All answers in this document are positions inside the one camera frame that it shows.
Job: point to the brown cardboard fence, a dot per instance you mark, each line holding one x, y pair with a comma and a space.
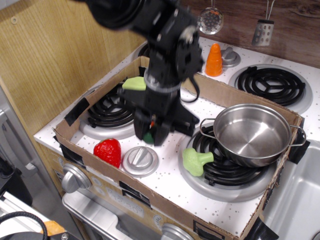
165, 192

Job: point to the front right black burner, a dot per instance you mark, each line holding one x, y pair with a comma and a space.
223, 180

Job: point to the stainless steel pot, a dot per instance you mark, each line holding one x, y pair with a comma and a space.
253, 135

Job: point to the front left black burner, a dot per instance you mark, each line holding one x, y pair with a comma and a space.
108, 118

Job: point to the grey sink basin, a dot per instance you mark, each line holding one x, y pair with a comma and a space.
293, 210

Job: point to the silver oven knob right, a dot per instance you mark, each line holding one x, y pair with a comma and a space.
173, 232

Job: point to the silver oven knob left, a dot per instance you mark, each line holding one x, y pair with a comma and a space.
74, 179

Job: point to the silver stove knob back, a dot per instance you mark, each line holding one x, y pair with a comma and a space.
230, 58

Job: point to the orange toy carrot green stem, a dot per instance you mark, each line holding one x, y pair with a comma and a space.
149, 136

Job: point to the back right black burner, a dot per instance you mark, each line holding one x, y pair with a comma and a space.
278, 84

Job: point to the orange plastic cone toy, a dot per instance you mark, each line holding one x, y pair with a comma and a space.
214, 62

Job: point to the hanging silver slotted spoon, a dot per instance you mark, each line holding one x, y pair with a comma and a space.
211, 20

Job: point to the hanging silver spatula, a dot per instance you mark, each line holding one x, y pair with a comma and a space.
264, 28

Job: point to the light green plastic plate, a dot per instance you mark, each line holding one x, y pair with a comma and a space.
135, 84

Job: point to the red toy strawberry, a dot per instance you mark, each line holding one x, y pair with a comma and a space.
109, 150

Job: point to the back left black burner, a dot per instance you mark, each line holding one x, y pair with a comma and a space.
141, 51

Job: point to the light green toy broccoli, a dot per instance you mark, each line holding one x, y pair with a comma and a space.
194, 161

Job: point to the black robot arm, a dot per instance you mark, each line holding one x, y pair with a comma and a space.
175, 55

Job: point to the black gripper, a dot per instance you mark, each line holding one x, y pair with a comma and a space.
165, 109

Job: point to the silver oven knob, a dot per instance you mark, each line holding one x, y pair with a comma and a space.
173, 232
74, 179

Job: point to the silver oven door handle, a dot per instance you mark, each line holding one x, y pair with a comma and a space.
105, 220

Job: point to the black burner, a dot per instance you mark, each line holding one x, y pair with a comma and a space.
223, 180
141, 51
278, 84
108, 118

